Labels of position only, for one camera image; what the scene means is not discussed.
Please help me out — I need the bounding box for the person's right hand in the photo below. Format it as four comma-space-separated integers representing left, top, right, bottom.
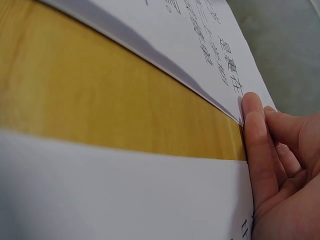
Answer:
241, 91, 320, 240

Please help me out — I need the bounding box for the white handwritten paper sheet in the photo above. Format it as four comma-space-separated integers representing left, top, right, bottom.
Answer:
82, 0, 279, 126

